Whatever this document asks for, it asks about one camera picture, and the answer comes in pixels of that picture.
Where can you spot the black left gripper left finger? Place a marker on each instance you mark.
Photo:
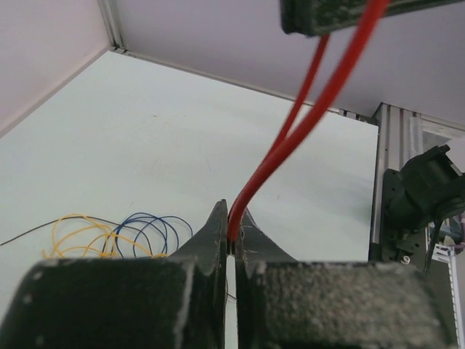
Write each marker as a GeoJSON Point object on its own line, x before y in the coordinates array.
{"type": "Point", "coordinates": [170, 302]}

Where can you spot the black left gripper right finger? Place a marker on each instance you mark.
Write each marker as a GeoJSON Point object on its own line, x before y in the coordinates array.
{"type": "Point", "coordinates": [286, 303]}

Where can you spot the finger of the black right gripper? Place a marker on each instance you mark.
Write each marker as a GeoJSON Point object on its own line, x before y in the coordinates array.
{"type": "Point", "coordinates": [320, 17]}

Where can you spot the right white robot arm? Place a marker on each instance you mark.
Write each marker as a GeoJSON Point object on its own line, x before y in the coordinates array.
{"type": "Point", "coordinates": [412, 200]}

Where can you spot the grey slotted cable duct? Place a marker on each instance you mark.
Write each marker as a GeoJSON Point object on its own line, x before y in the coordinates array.
{"type": "Point", "coordinates": [447, 272]}

